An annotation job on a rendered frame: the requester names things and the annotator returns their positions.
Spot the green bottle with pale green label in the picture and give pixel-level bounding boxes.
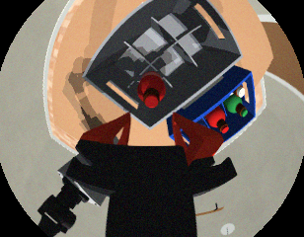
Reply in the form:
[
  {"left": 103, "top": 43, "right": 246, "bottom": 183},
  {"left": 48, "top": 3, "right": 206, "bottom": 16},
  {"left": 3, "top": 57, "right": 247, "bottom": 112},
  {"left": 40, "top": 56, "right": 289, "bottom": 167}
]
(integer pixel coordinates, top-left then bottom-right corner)
[{"left": 222, "top": 94, "right": 248, "bottom": 117}]

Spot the dark grey crate with dividers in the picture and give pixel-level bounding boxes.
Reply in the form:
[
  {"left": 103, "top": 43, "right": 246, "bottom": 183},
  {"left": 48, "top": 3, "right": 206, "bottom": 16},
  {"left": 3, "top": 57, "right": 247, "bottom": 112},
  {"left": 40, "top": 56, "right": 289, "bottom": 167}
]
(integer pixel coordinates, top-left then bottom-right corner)
[{"left": 82, "top": 0, "right": 243, "bottom": 130}]

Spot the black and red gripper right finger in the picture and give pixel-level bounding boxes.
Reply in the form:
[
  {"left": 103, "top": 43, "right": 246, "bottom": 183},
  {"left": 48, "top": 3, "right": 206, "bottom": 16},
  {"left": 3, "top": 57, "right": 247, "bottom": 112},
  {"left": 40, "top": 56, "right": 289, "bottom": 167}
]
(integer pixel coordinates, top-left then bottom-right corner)
[{"left": 172, "top": 112, "right": 224, "bottom": 165}]

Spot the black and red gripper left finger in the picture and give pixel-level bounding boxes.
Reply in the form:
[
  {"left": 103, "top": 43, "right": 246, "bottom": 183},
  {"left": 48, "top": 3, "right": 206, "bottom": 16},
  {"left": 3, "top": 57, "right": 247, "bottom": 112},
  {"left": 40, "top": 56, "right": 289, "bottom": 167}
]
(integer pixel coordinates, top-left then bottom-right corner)
[{"left": 79, "top": 113, "right": 131, "bottom": 145}]

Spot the blue crate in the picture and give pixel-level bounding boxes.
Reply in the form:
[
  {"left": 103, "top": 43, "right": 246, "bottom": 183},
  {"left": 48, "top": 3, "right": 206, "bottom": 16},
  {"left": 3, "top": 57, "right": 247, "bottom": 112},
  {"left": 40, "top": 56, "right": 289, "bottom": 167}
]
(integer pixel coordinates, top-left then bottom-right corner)
[{"left": 176, "top": 65, "right": 256, "bottom": 143}]

